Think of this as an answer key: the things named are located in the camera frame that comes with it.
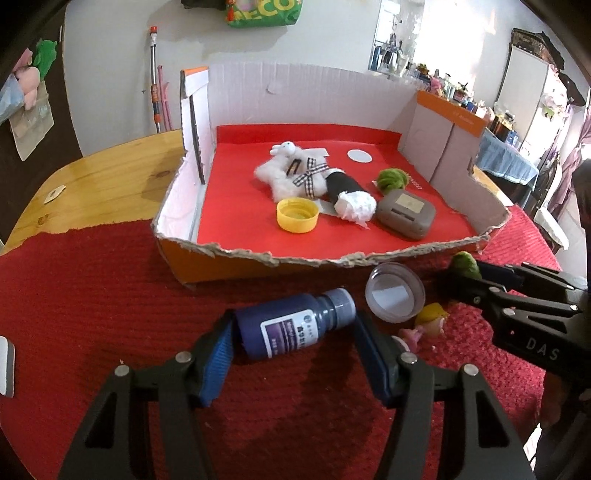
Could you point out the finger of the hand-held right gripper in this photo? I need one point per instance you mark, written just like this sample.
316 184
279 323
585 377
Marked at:
503 275
466 289

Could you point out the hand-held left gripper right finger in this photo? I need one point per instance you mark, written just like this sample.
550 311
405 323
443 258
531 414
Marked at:
375 362

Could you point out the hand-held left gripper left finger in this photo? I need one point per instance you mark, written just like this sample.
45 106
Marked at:
217 362

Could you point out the green yarn ball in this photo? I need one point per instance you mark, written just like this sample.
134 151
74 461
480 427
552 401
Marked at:
392 179
466 264

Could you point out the purple bottle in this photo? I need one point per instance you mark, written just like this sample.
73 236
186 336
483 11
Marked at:
277 327

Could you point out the grey square case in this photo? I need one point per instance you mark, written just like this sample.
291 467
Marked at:
406 222

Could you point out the orange cardboard box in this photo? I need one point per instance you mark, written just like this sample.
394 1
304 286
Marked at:
207 265

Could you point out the yellow bottle cap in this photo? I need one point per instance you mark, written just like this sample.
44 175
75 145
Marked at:
295 225

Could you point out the black cylinder with white ends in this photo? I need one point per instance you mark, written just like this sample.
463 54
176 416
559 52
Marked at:
339 182

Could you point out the white plush toy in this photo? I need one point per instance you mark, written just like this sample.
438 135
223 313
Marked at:
277 173

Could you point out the small yellow-haired doll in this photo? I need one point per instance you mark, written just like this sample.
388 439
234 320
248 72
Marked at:
431 318

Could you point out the cloth-covered side table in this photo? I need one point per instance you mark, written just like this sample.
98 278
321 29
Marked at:
505 159

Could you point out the purple hanging cloth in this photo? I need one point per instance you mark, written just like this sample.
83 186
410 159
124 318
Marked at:
572 157

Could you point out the red woven mat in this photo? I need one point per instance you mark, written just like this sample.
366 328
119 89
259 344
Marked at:
92 300

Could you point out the white cabinet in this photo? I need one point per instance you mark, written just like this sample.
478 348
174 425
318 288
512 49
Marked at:
526 92

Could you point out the row of assorted bottles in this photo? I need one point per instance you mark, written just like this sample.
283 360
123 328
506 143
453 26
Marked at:
443 85

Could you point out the small white device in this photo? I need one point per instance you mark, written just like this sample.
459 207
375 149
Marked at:
5 367

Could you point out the small paper tag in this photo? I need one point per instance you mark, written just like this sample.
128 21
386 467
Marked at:
55 194

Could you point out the thin pink stick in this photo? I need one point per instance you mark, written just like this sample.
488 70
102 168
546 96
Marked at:
165 101

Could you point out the metal pole with red cap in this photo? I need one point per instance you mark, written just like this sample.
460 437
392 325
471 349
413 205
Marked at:
156 78

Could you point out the clear plastic bag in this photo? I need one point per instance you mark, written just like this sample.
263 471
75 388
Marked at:
10 99

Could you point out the pink plush toy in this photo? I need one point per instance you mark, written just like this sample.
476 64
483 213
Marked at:
27 85
25 57

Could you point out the green printed bag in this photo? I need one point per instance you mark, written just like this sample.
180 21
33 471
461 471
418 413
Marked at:
263 13

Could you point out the green plush toy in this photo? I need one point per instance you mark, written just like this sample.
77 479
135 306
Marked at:
45 57

